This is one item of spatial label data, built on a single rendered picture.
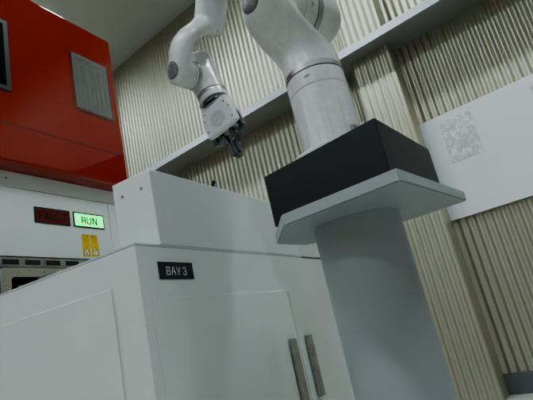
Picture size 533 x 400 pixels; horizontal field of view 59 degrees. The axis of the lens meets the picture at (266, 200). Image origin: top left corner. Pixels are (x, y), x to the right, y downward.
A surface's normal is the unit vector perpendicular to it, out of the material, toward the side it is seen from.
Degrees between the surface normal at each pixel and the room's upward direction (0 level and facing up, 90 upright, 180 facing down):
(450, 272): 90
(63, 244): 90
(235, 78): 90
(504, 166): 90
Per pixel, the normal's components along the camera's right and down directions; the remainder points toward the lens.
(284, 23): -0.30, 0.40
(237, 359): 0.84, -0.32
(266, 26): -0.52, 0.54
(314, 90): -0.30, -0.26
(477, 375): -0.62, -0.09
